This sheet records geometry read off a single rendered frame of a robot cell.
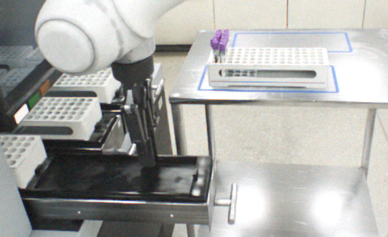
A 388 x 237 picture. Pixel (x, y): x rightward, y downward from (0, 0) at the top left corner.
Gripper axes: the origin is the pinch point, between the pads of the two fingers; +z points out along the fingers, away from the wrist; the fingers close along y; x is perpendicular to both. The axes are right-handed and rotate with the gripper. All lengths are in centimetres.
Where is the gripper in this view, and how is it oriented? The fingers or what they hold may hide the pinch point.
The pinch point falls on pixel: (146, 147)
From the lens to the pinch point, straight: 87.4
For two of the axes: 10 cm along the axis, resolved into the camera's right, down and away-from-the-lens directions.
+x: 9.9, 0.0, -1.4
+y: -1.2, 4.9, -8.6
